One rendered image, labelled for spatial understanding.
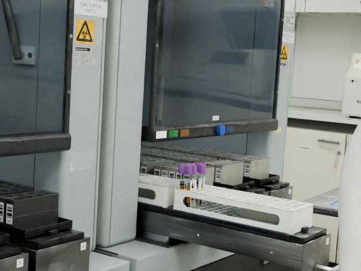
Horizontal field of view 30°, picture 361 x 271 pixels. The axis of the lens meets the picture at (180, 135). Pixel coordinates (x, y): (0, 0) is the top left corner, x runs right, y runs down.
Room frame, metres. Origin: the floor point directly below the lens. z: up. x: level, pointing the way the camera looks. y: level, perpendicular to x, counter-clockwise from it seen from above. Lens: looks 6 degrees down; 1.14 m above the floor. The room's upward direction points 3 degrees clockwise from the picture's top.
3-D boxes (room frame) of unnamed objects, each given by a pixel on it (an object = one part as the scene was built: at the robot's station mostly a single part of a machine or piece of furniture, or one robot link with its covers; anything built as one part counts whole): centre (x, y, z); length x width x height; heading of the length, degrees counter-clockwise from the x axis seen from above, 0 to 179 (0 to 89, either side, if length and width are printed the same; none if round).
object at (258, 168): (1.94, -0.23, 0.85); 0.12 x 0.02 x 0.06; 144
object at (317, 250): (1.52, -0.03, 0.78); 0.73 x 0.14 x 0.09; 55
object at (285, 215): (1.44, -0.14, 0.83); 0.30 x 0.10 x 0.06; 55
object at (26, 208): (1.24, 0.27, 0.85); 0.12 x 0.02 x 0.06; 145
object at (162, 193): (1.62, 0.12, 0.83); 0.30 x 0.10 x 0.06; 55
